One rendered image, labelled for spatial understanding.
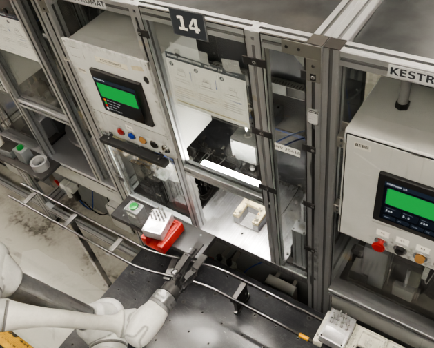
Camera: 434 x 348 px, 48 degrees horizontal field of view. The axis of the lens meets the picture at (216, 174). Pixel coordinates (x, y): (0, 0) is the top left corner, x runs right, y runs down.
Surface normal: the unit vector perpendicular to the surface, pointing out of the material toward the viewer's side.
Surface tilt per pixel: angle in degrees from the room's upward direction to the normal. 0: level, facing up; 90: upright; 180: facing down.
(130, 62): 90
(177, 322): 0
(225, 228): 0
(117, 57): 90
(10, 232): 0
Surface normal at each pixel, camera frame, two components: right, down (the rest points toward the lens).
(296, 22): -0.15, -0.67
